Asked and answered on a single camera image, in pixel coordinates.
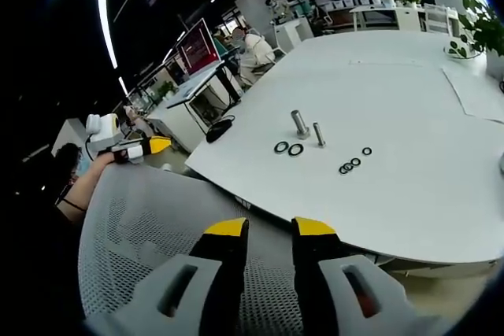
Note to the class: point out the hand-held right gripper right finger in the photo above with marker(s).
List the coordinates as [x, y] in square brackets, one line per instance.
[338, 292]

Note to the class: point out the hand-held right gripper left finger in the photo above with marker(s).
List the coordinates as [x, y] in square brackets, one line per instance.
[185, 289]

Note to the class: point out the large green potted plant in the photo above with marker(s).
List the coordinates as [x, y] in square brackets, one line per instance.
[482, 25]

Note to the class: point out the person's head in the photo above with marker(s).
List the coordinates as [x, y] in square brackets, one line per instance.
[67, 161]

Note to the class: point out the computer monitor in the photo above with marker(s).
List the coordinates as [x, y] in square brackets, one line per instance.
[199, 50]

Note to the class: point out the small green desk plant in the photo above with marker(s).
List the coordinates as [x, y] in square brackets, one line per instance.
[166, 89]

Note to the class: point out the large black metal washer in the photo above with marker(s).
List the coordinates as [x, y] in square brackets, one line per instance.
[289, 150]
[276, 147]

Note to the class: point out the small metal threaded stud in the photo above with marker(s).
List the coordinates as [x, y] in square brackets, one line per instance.
[320, 135]

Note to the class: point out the white side table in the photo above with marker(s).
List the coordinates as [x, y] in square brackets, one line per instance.
[384, 13]

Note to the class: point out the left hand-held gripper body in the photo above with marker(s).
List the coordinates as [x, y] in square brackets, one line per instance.
[103, 128]

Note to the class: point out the large metal threaded stud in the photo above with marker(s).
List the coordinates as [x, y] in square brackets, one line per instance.
[300, 125]

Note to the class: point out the white paper sheet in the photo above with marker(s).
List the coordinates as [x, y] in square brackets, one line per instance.
[476, 92]

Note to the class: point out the standing desk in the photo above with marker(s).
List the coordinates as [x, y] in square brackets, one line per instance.
[204, 88]

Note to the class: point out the white slatted chair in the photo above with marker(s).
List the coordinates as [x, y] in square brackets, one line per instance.
[441, 19]

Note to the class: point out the grey mesh office chair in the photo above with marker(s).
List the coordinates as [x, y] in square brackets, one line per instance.
[149, 226]

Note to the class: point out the black computer mouse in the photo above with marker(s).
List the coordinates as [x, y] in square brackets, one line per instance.
[217, 130]

